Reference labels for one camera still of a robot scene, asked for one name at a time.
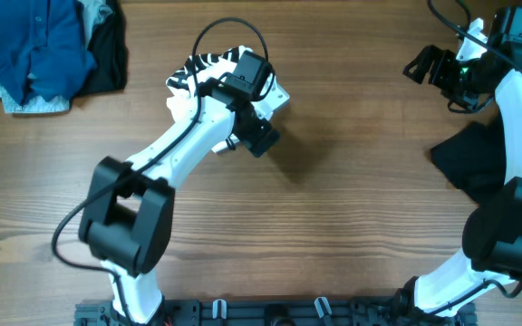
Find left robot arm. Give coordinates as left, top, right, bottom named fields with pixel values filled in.
left=79, top=46, right=288, bottom=325

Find black garment in pile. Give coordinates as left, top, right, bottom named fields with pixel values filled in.
left=76, top=0, right=128, bottom=97

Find grey garment in pile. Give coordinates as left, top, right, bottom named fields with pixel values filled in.
left=78, top=0, right=113, bottom=48

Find blue shirt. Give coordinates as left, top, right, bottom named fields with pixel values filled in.
left=0, top=0, right=97, bottom=104

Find white t-shirt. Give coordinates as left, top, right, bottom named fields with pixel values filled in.
left=165, top=44, right=289, bottom=155

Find light patterned garment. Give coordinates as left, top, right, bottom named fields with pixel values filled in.
left=0, top=85, right=70, bottom=114

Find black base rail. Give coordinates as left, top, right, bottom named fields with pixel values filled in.
left=73, top=296, right=478, bottom=326

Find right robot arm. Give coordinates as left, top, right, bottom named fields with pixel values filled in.
left=391, top=5, right=522, bottom=324

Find black t-shirt right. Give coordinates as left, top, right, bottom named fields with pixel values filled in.
left=430, top=115, right=506, bottom=204

